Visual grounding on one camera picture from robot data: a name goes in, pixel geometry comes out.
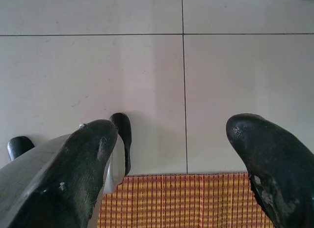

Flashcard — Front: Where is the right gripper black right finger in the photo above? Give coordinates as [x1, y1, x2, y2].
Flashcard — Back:
[225, 113, 314, 228]

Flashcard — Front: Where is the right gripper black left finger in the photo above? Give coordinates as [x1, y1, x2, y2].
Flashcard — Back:
[0, 118, 119, 228]

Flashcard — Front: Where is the orange yellow woven floor mat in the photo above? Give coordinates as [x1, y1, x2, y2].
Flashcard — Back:
[96, 172, 276, 228]

